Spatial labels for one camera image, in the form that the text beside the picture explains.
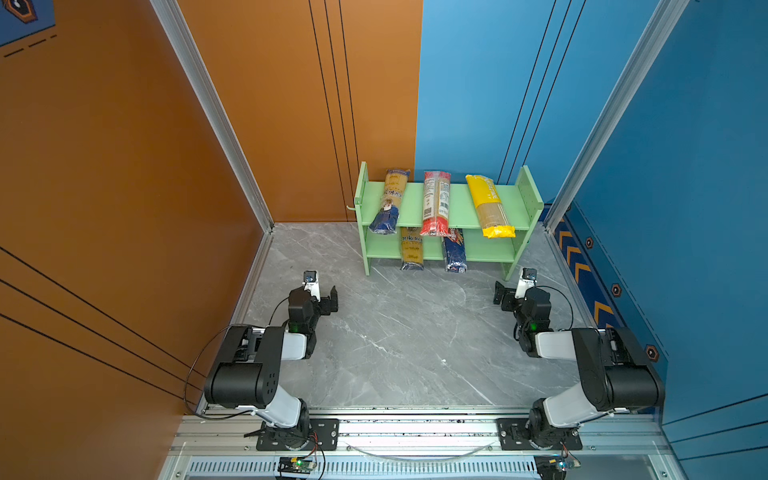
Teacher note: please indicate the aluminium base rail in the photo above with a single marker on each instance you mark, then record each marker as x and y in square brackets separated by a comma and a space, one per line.
[421, 443]

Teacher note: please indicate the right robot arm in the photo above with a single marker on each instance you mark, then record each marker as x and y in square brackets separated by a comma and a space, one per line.
[615, 373]

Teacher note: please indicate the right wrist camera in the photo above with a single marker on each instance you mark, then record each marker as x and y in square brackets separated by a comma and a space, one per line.
[526, 281]

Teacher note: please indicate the dark blue portrait spaghetti bag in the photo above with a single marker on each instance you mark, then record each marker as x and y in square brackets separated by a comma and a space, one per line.
[411, 249]

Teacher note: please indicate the green wooden two-tier shelf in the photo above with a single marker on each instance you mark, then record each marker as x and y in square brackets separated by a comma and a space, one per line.
[521, 202]

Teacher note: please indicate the blue Barilla spaghetti box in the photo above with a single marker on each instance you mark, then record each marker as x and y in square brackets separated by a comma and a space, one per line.
[455, 251]

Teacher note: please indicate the left green circuit board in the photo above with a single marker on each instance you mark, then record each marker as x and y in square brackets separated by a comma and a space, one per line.
[297, 468]

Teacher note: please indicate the right green circuit board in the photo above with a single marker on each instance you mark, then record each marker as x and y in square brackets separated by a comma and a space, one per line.
[555, 468]

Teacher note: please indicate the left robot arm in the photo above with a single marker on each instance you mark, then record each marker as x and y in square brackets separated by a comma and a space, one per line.
[245, 374]

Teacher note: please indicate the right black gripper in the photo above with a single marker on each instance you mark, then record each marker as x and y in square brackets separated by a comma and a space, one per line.
[509, 297]

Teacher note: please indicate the red white spaghetti bag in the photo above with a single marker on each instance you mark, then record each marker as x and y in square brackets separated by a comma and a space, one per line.
[436, 204]

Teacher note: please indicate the blue yellow spaghetti bag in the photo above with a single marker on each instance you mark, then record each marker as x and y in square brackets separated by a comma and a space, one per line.
[385, 221]

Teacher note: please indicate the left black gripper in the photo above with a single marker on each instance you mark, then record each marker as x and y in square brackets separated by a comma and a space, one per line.
[325, 309]

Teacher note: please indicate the green circuit board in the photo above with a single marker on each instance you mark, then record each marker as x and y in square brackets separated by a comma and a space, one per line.
[297, 468]
[555, 468]

